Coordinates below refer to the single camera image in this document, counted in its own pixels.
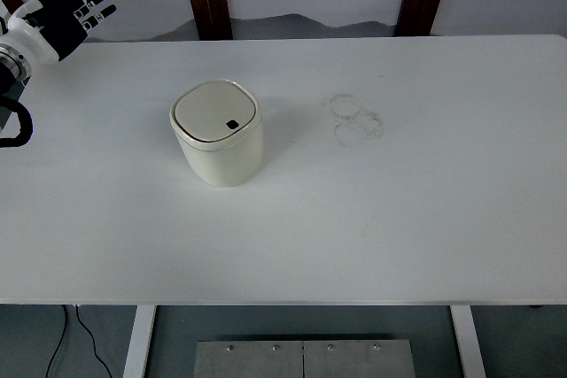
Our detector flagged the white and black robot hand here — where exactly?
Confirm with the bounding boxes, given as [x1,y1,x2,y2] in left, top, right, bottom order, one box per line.
[0,0,118,71]

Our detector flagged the cream plastic trash bin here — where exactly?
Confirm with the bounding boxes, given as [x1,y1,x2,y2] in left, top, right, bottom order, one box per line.
[168,79,265,189]

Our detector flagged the white table leg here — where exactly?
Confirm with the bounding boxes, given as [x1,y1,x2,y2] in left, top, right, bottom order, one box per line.
[450,305,487,378]
[121,305,157,378]

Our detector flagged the grey metal plate with screws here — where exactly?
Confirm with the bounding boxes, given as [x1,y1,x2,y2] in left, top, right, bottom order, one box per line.
[302,339,416,378]
[193,340,305,378]

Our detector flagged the thin black floor cable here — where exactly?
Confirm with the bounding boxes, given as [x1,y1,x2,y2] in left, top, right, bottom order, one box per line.
[74,305,112,378]
[45,305,70,378]

